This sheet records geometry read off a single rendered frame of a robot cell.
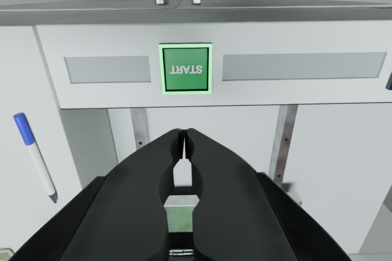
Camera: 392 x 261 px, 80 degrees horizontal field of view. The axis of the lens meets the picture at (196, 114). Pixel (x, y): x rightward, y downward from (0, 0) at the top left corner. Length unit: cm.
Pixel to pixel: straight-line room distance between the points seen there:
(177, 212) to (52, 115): 31
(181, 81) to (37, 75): 15
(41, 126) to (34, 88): 5
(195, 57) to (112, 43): 9
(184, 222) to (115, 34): 40
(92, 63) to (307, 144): 42
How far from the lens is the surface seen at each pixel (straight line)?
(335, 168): 61
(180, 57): 26
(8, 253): 53
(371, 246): 93
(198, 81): 26
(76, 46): 28
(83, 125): 37
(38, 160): 36
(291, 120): 45
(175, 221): 54
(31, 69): 31
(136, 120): 43
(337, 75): 32
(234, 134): 47
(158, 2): 60
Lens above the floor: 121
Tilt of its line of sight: 63 degrees down
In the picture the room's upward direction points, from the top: 177 degrees clockwise
